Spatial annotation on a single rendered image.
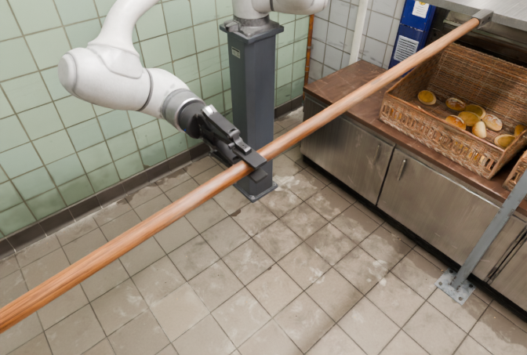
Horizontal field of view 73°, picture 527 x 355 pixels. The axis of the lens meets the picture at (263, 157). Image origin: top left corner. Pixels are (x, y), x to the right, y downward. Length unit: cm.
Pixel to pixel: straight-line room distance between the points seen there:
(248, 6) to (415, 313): 152
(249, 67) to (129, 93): 90
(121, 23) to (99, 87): 15
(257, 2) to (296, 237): 118
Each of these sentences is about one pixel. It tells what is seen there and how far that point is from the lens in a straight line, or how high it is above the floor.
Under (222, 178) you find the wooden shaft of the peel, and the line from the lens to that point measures 66.
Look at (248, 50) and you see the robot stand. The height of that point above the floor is 94.
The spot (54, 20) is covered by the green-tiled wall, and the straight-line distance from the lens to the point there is 180.
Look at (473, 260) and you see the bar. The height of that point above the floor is 24.
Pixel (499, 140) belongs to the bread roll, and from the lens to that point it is 186.
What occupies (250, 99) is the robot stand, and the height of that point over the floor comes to 69.
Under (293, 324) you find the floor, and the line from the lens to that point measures 176.
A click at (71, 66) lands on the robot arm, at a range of 78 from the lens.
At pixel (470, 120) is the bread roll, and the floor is 63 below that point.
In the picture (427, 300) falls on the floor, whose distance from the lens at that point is 195.
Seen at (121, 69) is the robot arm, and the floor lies 126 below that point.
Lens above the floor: 161
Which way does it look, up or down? 41 degrees down
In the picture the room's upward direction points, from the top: straight up
